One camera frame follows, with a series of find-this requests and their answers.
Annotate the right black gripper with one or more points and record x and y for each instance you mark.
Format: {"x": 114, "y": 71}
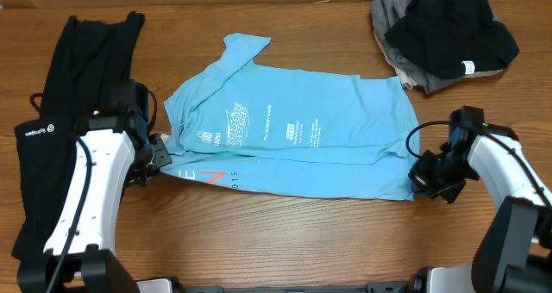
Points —
{"x": 425, "y": 177}

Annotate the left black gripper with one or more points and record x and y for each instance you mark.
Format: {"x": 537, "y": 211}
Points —
{"x": 162, "y": 156}

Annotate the light blue printed t-shirt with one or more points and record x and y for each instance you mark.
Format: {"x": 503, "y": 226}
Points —
{"x": 257, "y": 128}

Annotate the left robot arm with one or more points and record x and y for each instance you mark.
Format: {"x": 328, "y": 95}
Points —
{"x": 115, "y": 147}

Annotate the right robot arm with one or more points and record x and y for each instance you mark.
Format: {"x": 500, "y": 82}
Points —
{"x": 490, "y": 153}

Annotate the beige folded garment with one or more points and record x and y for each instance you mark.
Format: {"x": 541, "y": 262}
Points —
{"x": 405, "y": 80}

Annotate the black garment with white logo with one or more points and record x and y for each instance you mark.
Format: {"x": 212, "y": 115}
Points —
{"x": 88, "y": 59}

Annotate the black folded garment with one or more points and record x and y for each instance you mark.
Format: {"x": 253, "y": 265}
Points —
{"x": 453, "y": 38}

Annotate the grey folded garment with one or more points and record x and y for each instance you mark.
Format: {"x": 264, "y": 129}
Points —
{"x": 385, "y": 13}

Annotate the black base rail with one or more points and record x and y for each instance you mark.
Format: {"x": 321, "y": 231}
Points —
{"x": 374, "y": 287}

